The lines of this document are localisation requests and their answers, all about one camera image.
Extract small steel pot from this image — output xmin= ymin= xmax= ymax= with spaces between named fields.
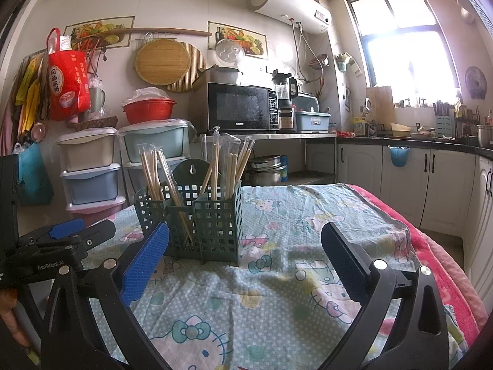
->
xmin=476 ymin=124 xmax=493 ymax=148

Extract wooden cutting board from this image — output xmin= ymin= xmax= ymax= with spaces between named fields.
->
xmin=365 ymin=86 xmax=395 ymax=124

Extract cartoon cat printed blanket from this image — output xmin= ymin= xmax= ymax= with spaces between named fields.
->
xmin=83 ymin=183 xmax=468 ymax=370

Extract long wooden rolling pin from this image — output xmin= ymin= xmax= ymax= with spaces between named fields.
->
xmin=71 ymin=28 xmax=212 ymax=43

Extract metal shelf table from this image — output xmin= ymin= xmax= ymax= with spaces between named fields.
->
xmin=200 ymin=131 xmax=337 ymax=186

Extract black kitchen countertop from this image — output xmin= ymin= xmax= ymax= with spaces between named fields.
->
xmin=337 ymin=133 xmax=493 ymax=158

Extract pale green knife block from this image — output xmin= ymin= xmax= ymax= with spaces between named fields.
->
xmin=433 ymin=102 xmax=453 ymax=137

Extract multicolour plastic drawer tower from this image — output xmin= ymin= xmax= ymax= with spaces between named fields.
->
xmin=57 ymin=127 xmax=127 ymax=216

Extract blue hanging bag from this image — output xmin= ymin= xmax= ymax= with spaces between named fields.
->
xmin=13 ymin=142 xmax=54 ymax=207

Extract white plastic bag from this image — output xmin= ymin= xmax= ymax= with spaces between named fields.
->
xmin=123 ymin=88 xmax=170 ymax=105

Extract green plastic utensil holder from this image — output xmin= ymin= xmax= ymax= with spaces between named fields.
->
xmin=134 ymin=159 xmax=244 ymax=267

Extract white cylindrical water heater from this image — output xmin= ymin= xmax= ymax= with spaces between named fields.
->
xmin=246 ymin=0 xmax=332 ymax=33

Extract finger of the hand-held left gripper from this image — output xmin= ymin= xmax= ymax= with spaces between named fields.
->
xmin=21 ymin=218 xmax=86 ymax=244
xmin=61 ymin=220 xmax=117 ymax=257

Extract red plastic basin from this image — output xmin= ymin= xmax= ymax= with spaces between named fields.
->
xmin=122 ymin=98 xmax=177 ymax=125

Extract pale green plastic drawer tower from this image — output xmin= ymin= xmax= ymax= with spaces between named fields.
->
xmin=119 ymin=119 xmax=190 ymax=201

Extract pink towel blanket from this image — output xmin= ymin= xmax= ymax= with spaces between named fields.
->
xmin=347 ymin=184 xmax=482 ymax=340

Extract kitchen window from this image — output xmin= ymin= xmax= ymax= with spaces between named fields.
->
xmin=344 ymin=0 xmax=461 ymax=99

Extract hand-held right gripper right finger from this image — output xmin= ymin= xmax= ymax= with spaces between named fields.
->
xmin=320 ymin=221 xmax=451 ymax=370

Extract yellow hanging cloth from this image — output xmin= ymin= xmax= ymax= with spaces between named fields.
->
xmin=14 ymin=56 xmax=45 ymax=132

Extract clear plastic dome cover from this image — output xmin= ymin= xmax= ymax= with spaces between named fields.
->
xmin=215 ymin=39 xmax=245 ymax=68

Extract round smooth bamboo mat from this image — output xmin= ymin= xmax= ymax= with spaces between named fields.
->
xmin=135 ymin=39 xmax=190 ymax=84

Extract red plastic bag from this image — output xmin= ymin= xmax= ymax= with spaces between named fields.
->
xmin=46 ymin=28 xmax=92 ymax=121

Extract grey cooking pot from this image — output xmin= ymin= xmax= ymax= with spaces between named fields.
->
xmin=208 ymin=67 xmax=244 ymax=85

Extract set of wooden chopsticks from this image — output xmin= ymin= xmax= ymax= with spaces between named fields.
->
xmin=139 ymin=126 xmax=255 ymax=245

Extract black microwave oven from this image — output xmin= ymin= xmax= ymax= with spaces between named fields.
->
xmin=207 ymin=82 xmax=279 ymax=132

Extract wicker basket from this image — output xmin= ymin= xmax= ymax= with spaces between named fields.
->
xmin=73 ymin=116 xmax=118 ymax=132

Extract person's left hand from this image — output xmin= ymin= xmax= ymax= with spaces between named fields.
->
xmin=0 ymin=288 xmax=31 ymax=351

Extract round ribbed bamboo mat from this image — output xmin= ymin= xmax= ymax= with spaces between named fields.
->
xmin=164 ymin=42 xmax=206 ymax=93

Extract white cup in plastic bag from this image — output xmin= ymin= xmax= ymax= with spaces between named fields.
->
xmin=89 ymin=79 xmax=106 ymax=114

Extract green wall organiser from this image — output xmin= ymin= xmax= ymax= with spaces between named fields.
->
xmin=335 ymin=52 xmax=361 ymax=76

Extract blue hanging bin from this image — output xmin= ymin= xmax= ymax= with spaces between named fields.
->
xmin=388 ymin=145 xmax=409 ymax=168

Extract black blender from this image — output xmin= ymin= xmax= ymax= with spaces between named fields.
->
xmin=271 ymin=70 xmax=299 ymax=132

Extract steel pot with lid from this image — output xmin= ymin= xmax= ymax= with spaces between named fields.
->
xmin=243 ymin=155 xmax=287 ymax=186

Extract fruit wall picture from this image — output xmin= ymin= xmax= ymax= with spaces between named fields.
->
xmin=63 ymin=16 xmax=135 ymax=49
xmin=208 ymin=21 xmax=268 ymax=60

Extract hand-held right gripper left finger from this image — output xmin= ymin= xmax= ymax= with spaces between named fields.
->
xmin=39 ymin=221 xmax=171 ymax=370

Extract blue dish rack with lid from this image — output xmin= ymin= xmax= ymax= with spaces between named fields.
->
xmin=292 ymin=92 xmax=332 ymax=132

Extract round wall exhaust fan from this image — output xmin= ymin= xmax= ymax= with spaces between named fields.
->
xmin=465 ymin=65 xmax=488 ymax=100

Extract white kitchen cabinets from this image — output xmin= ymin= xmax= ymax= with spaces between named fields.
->
xmin=335 ymin=141 xmax=493 ymax=297

